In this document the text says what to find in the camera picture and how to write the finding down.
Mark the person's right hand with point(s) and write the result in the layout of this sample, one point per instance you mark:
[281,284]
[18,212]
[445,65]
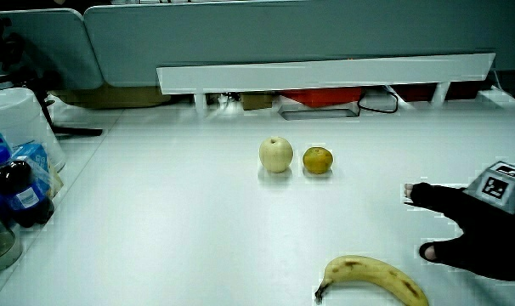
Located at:
[487,231]

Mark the yellow banana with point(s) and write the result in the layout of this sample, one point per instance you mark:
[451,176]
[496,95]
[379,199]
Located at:
[370,272]

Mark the orange tangerine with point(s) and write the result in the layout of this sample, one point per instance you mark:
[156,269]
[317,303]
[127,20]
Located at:
[317,160]

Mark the grey flat tray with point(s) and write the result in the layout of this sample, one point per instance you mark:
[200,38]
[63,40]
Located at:
[319,112]

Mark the pale yellow apple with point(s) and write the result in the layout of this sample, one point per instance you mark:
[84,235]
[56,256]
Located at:
[275,154]

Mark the white desk shelf riser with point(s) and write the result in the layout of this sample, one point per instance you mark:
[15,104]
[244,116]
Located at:
[325,74]

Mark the brown cardboard box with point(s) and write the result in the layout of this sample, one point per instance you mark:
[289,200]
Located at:
[256,101]

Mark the grey desk partition panel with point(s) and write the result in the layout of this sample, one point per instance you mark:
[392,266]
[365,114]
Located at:
[283,38]
[58,47]

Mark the blue drink carton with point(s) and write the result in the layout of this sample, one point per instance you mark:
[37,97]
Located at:
[36,159]

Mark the dark soda bottle blue label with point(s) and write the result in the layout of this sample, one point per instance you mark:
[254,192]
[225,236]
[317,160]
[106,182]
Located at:
[19,191]

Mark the white plastic bucket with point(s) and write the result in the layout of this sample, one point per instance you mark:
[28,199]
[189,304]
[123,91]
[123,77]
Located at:
[15,119]

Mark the black camera tripod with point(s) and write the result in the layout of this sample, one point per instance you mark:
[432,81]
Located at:
[32,85]

